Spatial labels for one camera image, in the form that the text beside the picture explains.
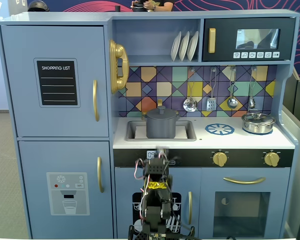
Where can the gray pot lid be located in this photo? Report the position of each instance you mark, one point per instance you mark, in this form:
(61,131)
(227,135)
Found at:
(161,115)

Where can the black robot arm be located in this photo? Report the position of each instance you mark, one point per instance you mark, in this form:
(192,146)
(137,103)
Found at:
(155,212)

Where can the steel saucepan lid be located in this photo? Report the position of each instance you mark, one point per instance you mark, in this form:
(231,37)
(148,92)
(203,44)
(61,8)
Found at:
(257,117)

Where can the gray pot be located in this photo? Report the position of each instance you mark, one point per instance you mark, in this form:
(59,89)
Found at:
(161,128)

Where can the gold faucet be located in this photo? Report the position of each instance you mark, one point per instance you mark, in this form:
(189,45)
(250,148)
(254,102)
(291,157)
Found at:
(160,102)

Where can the gray sink basin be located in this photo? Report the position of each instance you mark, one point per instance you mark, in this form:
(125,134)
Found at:
(190,130)

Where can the steel skimmer spoon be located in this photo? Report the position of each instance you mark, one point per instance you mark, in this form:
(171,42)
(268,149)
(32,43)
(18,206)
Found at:
(190,105)

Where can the steel slotted spatula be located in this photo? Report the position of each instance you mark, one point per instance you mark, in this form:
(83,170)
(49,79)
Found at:
(211,104)

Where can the blue dishwasher door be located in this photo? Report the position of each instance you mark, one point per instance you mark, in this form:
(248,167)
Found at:
(125,180)

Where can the gold toy telephone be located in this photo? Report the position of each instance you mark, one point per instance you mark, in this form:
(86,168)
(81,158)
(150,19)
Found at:
(120,52)

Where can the white plate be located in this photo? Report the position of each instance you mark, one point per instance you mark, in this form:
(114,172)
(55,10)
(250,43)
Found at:
(192,46)
(183,47)
(175,47)

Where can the gold stove knob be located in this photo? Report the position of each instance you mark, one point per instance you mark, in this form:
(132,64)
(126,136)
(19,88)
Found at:
(272,159)
(220,159)

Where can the steel ladle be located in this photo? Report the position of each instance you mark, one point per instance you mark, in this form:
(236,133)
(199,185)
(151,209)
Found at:
(232,103)

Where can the blue oven door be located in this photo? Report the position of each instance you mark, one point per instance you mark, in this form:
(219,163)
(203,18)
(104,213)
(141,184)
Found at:
(210,180)

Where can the black shopping list board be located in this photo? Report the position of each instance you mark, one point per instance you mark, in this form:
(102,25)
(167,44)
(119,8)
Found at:
(57,83)

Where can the black control panel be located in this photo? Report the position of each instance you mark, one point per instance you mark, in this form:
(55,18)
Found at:
(245,158)

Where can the small steel spoon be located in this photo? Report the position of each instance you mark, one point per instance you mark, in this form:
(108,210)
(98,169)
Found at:
(251,103)

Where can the steel saucepan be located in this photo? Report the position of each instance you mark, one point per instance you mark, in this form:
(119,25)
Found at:
(257,127)

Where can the black toy microwave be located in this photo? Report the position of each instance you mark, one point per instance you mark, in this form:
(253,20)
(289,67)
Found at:
(225,42)

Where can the black device with lens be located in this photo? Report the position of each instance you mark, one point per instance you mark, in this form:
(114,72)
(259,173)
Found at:
(138,8)

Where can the black table clamp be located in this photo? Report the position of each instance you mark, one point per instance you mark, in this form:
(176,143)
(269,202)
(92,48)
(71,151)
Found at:
(192,233)
(131,232)

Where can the person in black shirt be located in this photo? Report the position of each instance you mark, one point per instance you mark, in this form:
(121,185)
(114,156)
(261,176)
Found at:
(165,5)

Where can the small black cup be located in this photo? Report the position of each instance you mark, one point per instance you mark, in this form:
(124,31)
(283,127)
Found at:
(118,8)

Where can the blue freezer door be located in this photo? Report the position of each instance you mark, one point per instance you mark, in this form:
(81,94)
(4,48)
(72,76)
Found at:
(35,160)

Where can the blue toy kitchen unit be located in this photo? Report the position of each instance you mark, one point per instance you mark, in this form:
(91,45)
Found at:
(65,18)

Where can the blue fridge door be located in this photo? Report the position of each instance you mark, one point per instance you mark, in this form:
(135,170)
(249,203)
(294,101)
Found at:
(20,75)

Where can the black helmet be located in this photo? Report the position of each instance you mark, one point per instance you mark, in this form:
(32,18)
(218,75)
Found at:
(38,5)

